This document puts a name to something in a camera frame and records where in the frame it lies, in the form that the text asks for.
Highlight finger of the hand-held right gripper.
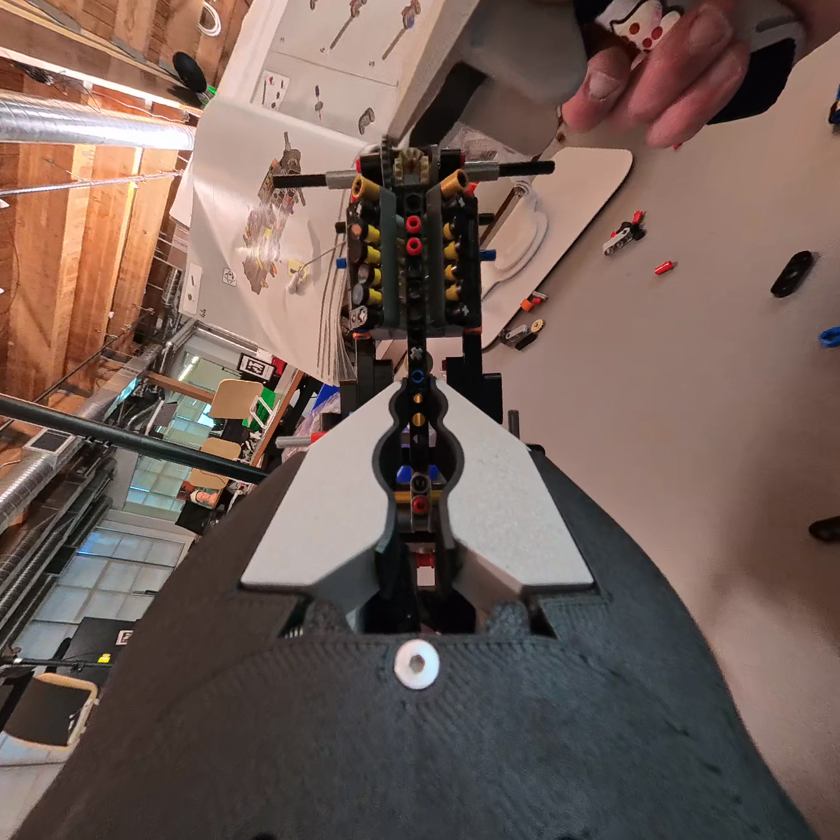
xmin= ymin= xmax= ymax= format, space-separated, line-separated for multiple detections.
xmin=392 ymin=0 xmax=511 ymax=148
xmin=466 ymin=0 xmax=588 ymax=158

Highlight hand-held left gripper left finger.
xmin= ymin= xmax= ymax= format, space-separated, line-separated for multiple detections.
xmin=239 ymin=382 xmax=413 ymax=627

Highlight thin white cable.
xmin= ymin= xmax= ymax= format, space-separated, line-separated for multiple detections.
xmin=286 ymin=238 xmax=350 ymax=294

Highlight lego instruction booklet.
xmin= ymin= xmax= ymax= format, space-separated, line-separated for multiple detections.
xmin=169 ymin=0 xmax=483 ymax=385

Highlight silver ventilation duct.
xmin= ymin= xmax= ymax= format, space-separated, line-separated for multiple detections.
xmin=0 ymin=341 xmax=165 ymax=526
xmin=0 ymin=91 xmax=198 ymax=151

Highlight short black lego liftarm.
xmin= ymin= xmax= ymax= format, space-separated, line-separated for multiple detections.
xmin=769 ymin=251 xmax=816 ymax=298

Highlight lego car chassis model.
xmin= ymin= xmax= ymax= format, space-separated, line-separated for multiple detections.
xmin=271 ymin=134 xmax=557 ymax=592

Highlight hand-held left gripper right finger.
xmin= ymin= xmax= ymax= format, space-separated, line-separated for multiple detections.
xmin=427 ymin=379 xmax=596 ymax=627

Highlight black round lamp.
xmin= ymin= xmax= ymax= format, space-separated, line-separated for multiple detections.
xmin=172 ymin=51 xmax=212 ymax=98

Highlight grey red black lego assembly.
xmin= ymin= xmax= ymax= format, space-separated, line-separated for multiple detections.
xmin=602 ymin=210 xmax=648 ymax=256

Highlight wooden chair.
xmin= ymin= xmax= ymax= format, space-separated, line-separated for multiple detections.
xmin=210 ymin=378 xmax=265 ymax=422
xmin=200 ymin=438 xmax=242 ymax=490
xmin=0 ymin=671 xmax=101 ymax=749

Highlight black pole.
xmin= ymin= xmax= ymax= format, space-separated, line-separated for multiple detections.
xmin=0 ymin=392 xmax=271 ymax=484

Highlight person's right hand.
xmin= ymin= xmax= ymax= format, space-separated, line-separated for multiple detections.
xmin=561 ymin=0 xmax=840 ymax=151

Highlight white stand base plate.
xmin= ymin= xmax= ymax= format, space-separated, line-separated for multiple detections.
xmin=479 ymin=146 xmax=635 ymax=352

